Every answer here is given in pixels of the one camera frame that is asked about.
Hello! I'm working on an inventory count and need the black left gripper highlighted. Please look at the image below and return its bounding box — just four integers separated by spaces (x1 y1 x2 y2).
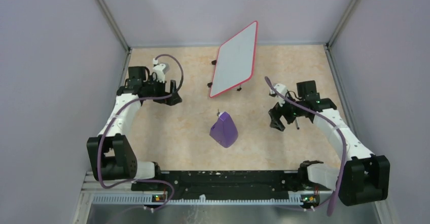
142 75 181 105

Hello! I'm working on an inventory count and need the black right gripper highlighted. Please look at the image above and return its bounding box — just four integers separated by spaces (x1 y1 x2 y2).
268 91 305 131

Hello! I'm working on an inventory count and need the purple wedge eraser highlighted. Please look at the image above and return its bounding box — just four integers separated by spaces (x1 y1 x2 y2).
209 111 238 148

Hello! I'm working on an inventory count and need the red framed whiteboard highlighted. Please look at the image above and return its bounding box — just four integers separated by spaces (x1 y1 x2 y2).
209 21 259 98

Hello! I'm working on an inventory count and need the white whiteboard marker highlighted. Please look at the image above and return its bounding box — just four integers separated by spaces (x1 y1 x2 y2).
295 118 300 130

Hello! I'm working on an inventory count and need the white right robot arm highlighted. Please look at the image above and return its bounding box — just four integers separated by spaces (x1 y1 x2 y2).
265 77 390 206

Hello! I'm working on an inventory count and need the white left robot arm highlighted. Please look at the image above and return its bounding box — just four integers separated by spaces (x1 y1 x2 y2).
87 63 182 190

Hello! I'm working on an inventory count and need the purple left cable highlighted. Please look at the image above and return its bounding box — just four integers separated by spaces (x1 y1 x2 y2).
96 54 185 213

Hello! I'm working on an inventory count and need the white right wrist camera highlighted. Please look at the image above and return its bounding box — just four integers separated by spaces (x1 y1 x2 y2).
269 83 288 97

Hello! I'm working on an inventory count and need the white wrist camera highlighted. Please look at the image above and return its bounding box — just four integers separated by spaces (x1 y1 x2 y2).
269 83 288 97
152 58 170 83

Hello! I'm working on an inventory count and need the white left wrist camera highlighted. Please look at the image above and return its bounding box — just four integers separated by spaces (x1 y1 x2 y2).
152 58 170 83

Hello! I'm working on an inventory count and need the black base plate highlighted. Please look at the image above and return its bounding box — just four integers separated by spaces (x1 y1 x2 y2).
131 170 326 200

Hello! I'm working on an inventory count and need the white cable duct rail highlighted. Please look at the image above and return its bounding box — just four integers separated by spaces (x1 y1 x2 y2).
92 194 303 205

